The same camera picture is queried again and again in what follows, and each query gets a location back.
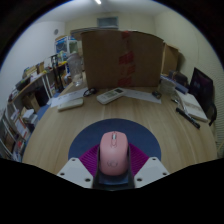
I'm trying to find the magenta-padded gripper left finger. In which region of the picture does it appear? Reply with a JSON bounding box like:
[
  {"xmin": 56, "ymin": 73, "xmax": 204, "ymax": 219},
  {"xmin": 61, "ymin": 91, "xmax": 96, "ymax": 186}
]
[{"xmin": 56, "ymin": 142, "xmax": 101, "ymax": 190}]

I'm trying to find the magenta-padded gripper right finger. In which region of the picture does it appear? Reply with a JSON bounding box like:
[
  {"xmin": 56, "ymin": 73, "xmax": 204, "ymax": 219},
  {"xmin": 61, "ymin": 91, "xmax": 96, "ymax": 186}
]
[{"xmin": 127, "ymin": 142, "xmax": 171, "ymax": 190}]

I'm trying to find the pink computer mouse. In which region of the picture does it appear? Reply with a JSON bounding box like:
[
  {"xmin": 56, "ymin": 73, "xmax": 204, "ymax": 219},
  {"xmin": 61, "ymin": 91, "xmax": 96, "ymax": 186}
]
[{"xmin": 99, "ymin": 130, "xmax": 130, "ymax": 177}]

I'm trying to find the round dark blue mouse pad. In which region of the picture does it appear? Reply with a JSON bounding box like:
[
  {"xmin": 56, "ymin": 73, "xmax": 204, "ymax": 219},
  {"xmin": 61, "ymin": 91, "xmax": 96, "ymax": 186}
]
[{"xmin": 67, "ymin": 118, "xmax": 163, "ymax": 185}]

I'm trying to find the black marker pen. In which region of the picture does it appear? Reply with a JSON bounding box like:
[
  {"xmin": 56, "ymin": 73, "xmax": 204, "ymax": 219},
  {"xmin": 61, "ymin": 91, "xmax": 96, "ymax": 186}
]
[{"xmin": 175, "ymin": 106, "xmax": 202, "ymax": 130}]

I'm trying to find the shelf unit with books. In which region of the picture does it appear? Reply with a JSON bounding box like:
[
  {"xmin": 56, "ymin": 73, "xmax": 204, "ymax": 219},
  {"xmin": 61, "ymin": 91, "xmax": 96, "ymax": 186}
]
[{"xmin": 0, "ymin": 101, "xmax": 38, "ymax": 163}]

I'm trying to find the white paper sheet with writing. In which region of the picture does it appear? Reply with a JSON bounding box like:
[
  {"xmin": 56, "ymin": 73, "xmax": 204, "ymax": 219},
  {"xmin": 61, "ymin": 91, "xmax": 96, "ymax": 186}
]
[{"xmin": 49, "ymin": 87, "xmax": 89, "ymax": 109}]

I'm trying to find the plain white paper sheet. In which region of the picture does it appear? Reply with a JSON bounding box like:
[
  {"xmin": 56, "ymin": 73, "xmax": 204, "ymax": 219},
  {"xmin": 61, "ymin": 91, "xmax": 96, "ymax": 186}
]
[{"xmin": 122, "ymin": 88, "xmax": 163, "ymax": 105}]

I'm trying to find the small black clip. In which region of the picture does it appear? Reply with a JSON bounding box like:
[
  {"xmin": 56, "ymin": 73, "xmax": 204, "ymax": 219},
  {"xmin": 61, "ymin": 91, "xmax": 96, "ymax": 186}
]
[{"xmin": 151, "ymin": 90, "xmax": 163, "ymax": 100}]

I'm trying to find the open white notebook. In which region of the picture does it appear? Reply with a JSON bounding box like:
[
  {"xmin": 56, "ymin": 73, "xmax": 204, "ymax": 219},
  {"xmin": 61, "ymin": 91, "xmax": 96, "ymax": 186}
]
[{"xmin": 174, "ymin": 89, "xmax": 210, "ymax": 123}]

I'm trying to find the white remote with display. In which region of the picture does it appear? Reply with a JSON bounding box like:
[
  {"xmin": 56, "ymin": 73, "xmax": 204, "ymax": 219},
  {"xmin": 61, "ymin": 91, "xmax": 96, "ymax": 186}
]
[{"xmin": 96, "ymin": 87, "xmax": 126, "ymax": 106}]

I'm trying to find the dark upright tablet screen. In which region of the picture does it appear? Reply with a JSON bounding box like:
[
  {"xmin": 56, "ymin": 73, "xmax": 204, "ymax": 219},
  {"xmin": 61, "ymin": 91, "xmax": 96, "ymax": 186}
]
[{"xmin": 189, "ymin": 66, "xmax": 215, "ymax": 113}]

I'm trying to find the wooden side desk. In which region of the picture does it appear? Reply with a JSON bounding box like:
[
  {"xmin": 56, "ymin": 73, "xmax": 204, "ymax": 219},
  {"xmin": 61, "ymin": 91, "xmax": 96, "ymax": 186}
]
[{"xmin": 9, "ymin": 61, "xmax": 69, "ymax": 108}]

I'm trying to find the clear glass jar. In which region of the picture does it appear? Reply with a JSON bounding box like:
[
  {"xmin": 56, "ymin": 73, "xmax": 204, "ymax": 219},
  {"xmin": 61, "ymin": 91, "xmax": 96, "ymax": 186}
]
[{"xmin": 66, "ymin": 52, "xmax": 85, "ymax": 88}]

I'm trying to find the small brown cardboard box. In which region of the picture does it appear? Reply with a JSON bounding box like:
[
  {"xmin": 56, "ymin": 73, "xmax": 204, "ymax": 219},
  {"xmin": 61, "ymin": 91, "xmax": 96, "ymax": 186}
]
[{"xmin": 161, "ymin": 43, "xmax": 180, "ymax": 76}]

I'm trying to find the large brown cardboard box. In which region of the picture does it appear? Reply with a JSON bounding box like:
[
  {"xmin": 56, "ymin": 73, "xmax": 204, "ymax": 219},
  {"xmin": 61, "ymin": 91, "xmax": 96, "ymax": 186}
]
[{"xmin": 80, "ymin": 29, "xmax": 165, "ymax": 90}]

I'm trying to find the stack of papers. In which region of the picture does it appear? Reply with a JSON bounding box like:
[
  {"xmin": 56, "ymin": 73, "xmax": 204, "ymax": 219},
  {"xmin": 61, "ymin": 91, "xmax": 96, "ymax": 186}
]
[{"xmin": 70, "ymin": 27, "xmax": 118, "ymax": 42}]

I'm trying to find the coiled black cable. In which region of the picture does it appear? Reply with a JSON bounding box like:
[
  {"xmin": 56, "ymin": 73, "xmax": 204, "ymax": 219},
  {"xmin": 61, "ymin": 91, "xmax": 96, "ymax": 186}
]
[{"xmin": 82, "ymin": 87, "xmax": 99, "ymax": 98}]

